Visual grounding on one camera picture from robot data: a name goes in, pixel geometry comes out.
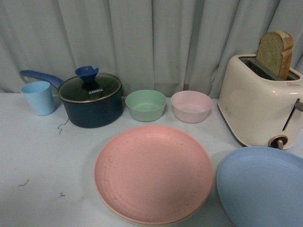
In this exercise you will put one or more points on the blue plate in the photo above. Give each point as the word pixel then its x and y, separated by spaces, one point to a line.
pixel 261 187

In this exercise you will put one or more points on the grey curtain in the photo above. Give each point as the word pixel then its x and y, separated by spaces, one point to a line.
pixel 166 45

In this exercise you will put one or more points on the pink bowl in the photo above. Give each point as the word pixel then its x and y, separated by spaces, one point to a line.
pixel 191 106

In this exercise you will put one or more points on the beige plate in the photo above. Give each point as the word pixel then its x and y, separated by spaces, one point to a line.
pixel 147 224

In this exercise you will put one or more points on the cream toaster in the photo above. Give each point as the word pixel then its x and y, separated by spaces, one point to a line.
pixel 260 109

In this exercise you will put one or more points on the dark blue saucepan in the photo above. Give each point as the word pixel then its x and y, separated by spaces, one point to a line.
pixel 86 115

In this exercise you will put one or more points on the green bowl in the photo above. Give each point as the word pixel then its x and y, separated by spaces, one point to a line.
pixel 146 105

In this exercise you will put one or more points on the bread slice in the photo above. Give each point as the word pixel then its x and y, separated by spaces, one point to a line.
pixel 275 52

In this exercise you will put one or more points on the pink plate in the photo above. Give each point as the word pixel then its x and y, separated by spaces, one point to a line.
pixel 154 174

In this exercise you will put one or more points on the glass pot lid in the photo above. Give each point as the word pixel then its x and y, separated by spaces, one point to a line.
pixel 89 85

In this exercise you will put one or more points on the light blue cup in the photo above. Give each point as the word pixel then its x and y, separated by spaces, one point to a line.
pixel 39 96

